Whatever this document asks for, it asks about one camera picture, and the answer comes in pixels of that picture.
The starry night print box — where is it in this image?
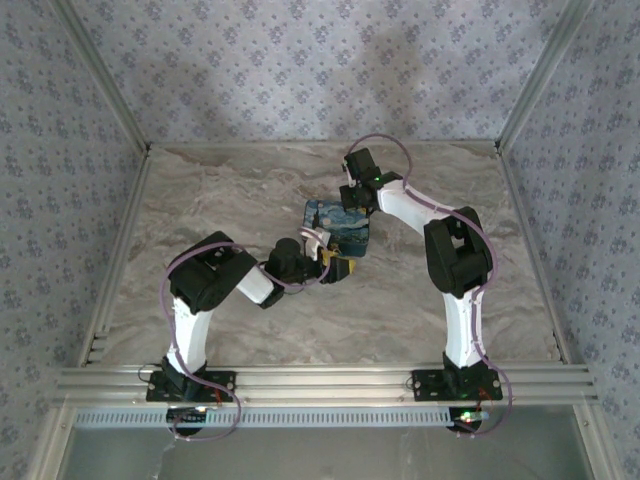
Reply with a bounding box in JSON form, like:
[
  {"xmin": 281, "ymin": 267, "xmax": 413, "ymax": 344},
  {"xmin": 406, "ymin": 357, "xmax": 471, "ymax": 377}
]
[{"xmin": 298, "ymin": 198, "xmax": 372, "ymax": 259}]

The right controller board green light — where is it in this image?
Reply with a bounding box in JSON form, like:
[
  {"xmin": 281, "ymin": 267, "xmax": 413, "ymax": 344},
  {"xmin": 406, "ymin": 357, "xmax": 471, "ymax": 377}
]
[{"xmin": 447, "ymin": 407, "xmax": 490, "ymax": 434}]

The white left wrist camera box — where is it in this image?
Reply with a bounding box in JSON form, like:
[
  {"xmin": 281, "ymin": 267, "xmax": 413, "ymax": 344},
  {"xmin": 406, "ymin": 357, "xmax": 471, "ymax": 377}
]
[{"xmin": 298, "ymin": 225, "xmax": 332, "ymax": 264}]

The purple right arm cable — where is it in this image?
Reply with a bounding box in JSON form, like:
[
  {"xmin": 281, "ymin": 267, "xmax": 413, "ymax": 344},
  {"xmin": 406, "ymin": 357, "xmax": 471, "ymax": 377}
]
[{"xmin": 347, "ymin": 133, "xmax": 514, "ymax": 440}]

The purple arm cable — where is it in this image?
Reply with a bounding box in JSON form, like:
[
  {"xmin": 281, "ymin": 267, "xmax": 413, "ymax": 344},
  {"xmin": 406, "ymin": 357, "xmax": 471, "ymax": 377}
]
[
  {"xmin": 347, "ymin": 133, "xmax": 514, "ymax": 440},
  {"xmin": 158, "ymin": 225, "xmax": 332, "ymax": 442}
]

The aluminium mounting rail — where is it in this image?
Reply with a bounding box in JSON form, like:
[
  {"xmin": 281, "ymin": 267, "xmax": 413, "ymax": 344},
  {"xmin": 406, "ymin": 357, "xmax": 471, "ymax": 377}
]
[{"xmin": 53, "ymin": 364, "xmax": 600, "ymax": 405}]

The aluminium table end rail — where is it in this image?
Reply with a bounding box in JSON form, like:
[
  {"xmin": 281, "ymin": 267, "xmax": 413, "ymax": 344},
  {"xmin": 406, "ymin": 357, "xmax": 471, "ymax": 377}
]
[{"xmin": 148, "ymin": 140, "xmax": 501, "ymax": 149}]

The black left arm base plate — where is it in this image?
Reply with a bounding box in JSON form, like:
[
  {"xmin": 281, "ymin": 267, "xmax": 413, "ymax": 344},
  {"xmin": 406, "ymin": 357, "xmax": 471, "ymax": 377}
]
[{"xmin": 145, "ymin": 370, "xmax": 238, "ymax": 403}]

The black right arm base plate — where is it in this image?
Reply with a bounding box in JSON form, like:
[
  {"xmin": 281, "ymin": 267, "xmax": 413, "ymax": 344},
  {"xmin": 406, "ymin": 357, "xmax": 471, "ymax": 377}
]
[{"xmin": 410, "ymin": 369, "xmax": 504, "ymax": 402}]

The grey slotted cable duct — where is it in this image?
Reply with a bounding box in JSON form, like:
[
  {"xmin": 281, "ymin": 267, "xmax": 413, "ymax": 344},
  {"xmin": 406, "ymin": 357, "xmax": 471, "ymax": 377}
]
[{"xmin": 73, "ymin": 405, "xmax": 484, "ymax": 430}]

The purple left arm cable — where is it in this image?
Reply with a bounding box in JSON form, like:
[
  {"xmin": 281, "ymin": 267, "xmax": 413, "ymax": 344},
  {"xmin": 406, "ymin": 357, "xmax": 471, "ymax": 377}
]
[{"xmin": 158, "ymin": 225, "xmax": 332, "ymax": 442}]

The aluminium table side rail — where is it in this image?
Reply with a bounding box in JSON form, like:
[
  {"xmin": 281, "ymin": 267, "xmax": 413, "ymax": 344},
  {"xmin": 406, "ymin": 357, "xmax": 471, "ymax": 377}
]
[
  {"xmin": 497, "ymin": 144, "xmax": 571, "ymax": 364},
  {"xmin": 79, "ymin": 149, "xmax": 154, "ymax": 369}
]

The aluminium corner post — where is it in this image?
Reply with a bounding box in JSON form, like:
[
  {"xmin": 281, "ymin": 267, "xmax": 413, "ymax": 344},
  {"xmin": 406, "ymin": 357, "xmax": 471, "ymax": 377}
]
[
  {"xmin": 497, "ymin": 0, "xmax": 596, "ymax": 151},
  {"xmin": 52, "ymin": 0, "xmax": 153, "ymax": 153}
]

